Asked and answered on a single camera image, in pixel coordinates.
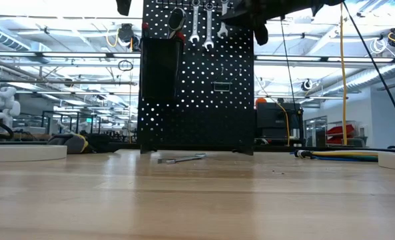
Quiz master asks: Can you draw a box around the multicolour wire harness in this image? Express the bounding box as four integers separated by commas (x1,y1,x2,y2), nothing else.
293,149,380,163

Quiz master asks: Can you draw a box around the red storage bin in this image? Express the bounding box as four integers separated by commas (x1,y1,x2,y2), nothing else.
326,125,356,145

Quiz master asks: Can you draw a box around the grey black work glove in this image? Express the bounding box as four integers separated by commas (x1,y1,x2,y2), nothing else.
47,133,118,154

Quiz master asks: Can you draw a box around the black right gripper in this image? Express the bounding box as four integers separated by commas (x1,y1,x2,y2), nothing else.
220,0,318,47

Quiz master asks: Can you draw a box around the black oval cable ring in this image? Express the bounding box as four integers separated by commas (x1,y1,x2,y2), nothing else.
117,59,134,72

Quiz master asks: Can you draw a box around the black cabinet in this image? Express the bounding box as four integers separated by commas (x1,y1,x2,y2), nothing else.
256,102,303,147

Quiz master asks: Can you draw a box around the white coiled ceiling cable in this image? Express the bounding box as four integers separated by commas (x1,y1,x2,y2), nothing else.
369,37,390,55

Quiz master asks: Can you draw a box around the yellow extension cord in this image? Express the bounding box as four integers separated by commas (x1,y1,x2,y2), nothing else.
338,1,348,147

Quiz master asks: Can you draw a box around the yellow curved hose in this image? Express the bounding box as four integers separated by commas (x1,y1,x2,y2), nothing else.
255,75,290,147

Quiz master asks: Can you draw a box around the thin black hanging cable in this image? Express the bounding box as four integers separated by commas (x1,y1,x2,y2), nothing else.
279,16,298,147

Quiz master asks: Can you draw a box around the yellow reel hose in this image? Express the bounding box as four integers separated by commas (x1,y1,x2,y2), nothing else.
105,28,120,48

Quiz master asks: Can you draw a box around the black aluminium table frame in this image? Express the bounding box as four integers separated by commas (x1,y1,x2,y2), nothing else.
0,139,395,153

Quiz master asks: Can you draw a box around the black plastic tool cup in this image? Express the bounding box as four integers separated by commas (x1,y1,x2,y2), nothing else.
139,36,185,101

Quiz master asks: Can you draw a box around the metal wire tool rail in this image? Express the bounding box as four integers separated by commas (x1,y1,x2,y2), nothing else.
155,0,233,10

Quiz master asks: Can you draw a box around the black metal pegboard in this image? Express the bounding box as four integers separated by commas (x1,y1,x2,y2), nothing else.
137,0,255,156

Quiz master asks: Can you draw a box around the black beam with light strips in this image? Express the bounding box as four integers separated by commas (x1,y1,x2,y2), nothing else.
0,50,395,64

